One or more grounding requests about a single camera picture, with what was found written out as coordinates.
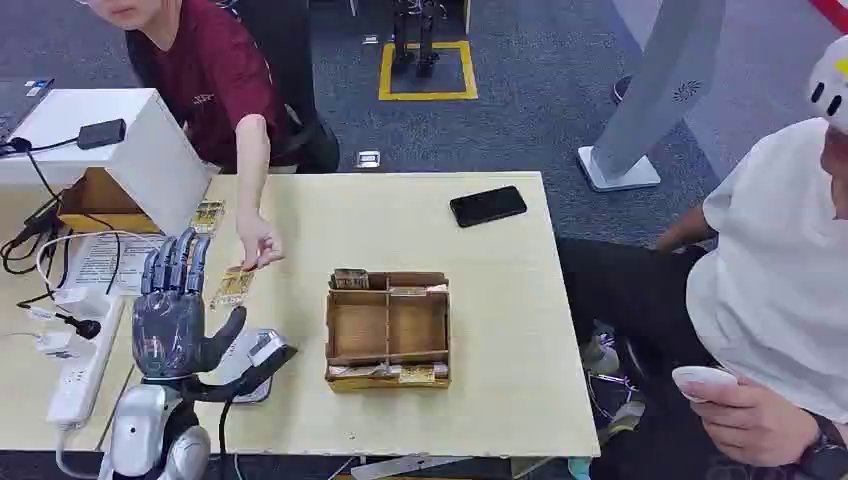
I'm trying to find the person's right hand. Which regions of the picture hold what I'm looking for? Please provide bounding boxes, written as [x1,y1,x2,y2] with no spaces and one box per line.
[235,207,286,273]

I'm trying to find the person's hand with watch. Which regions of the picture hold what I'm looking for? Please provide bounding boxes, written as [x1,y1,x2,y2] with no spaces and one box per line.
[687,377,824,469]

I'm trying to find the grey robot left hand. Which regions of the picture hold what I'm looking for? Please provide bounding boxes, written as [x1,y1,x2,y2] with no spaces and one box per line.
[131,227,248,385]

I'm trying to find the gold printed card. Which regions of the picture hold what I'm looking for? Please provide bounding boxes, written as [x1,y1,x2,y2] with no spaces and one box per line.
[191,198,227,235]
[209,264,258,311]

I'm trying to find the white handheld controller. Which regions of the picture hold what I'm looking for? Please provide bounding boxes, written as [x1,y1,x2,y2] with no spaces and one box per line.
[670,364,739,405]

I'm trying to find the black wristwatch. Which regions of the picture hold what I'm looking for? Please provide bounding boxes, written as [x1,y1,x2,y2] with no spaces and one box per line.
[796,411,848,480]

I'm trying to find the black plug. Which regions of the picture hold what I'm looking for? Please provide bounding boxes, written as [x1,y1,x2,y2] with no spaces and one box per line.
[55,311,103,341]

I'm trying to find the white charger block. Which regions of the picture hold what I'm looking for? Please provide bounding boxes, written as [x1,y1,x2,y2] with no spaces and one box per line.
[52,285,112,320]

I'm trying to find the printed paper sheet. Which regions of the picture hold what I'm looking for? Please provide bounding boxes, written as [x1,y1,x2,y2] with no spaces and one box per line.
[64,232,168,297]

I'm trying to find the white power strip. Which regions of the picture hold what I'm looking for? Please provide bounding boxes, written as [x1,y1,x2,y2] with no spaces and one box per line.
[45,294,127,429]

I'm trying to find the card stack in box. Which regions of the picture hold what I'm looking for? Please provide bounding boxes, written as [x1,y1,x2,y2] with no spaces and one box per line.
[330,268,372,291]

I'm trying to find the small white plug adapter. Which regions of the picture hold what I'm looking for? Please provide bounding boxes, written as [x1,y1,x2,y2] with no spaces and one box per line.
[34,329,82,360]

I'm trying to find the light sneaker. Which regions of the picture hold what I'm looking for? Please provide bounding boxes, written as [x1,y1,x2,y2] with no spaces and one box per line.
[594,400,648,446]
[578,329,622,377]

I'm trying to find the wooden card box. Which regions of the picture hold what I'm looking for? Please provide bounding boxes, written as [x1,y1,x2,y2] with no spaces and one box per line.
[323,268,453,393]

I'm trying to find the person in white shirt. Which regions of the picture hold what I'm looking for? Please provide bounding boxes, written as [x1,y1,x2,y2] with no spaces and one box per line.
[555,34,848,480]

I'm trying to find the brown cardboard box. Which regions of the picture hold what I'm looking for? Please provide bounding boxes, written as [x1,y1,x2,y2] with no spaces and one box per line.
[56,166,162,235]

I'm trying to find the thin cards along box divider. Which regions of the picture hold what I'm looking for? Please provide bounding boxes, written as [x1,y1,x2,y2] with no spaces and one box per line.
[388,284,451,297]

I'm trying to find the person in dark red shirt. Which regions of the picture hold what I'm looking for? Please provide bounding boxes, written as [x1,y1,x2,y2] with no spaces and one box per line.
[71,0,342,274]

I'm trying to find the black power adapter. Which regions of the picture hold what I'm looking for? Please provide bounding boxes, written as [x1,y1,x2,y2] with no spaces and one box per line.
[76,118,128,151]

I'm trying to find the row of cards in box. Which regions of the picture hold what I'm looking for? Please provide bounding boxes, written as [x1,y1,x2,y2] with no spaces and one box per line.
[327,362,451,387]

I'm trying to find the white desk riser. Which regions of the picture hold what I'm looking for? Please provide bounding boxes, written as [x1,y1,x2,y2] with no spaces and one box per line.
[0,87,215,238]

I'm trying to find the black smartphone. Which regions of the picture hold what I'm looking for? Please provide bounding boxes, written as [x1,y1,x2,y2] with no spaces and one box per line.
[449,184,529,230]

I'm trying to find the black robot legs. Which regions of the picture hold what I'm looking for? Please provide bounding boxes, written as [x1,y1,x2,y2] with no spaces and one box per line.
[389,0,443,80]

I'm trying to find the grey laptop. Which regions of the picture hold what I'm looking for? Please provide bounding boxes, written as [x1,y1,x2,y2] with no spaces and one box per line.
[0,77,56,145]

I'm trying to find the white angled floor stand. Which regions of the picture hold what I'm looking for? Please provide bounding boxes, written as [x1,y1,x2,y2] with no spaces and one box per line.
[576,0,728,194]

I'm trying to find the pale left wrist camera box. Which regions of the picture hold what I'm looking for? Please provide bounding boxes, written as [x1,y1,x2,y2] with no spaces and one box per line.
[215,327,299,405]

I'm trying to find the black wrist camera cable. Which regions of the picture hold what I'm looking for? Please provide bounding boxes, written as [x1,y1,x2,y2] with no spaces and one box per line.
[216,396,234,480]

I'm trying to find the white cable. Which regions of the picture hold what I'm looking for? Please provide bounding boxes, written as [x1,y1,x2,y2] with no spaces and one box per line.
[34,229,164,299]

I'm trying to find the black power cable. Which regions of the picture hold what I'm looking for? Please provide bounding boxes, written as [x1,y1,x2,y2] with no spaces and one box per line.
[0,135,124,311]

